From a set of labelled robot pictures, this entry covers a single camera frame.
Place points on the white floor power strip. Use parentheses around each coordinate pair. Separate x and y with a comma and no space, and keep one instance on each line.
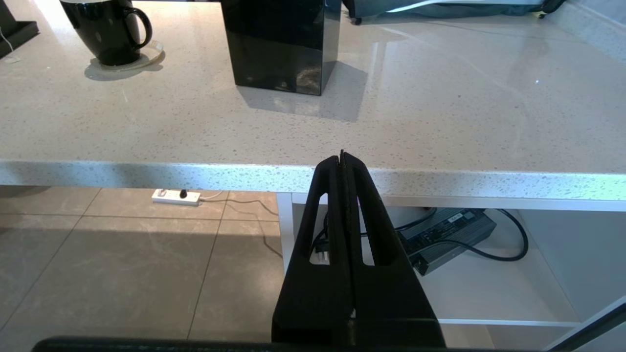
(168,197)

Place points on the clear round coaster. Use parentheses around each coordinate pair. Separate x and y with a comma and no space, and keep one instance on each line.
(151,54)

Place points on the white under-counter shelf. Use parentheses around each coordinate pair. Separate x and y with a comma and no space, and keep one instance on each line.
(489,293)

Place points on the black tissue box white lid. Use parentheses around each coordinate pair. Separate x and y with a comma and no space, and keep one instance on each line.
(279,49)

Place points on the black rectangular serving tray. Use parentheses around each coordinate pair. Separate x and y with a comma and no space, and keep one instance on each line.
(17,36)

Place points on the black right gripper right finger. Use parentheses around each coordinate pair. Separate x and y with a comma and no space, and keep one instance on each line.
(391,303)

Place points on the black mug white inside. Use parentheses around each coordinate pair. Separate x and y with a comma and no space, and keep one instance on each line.
(104,34)

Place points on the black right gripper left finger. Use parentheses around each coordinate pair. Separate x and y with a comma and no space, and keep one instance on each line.
(313,303)

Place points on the grey power adapter brick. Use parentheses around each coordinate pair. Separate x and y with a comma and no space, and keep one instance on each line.
(450,234)

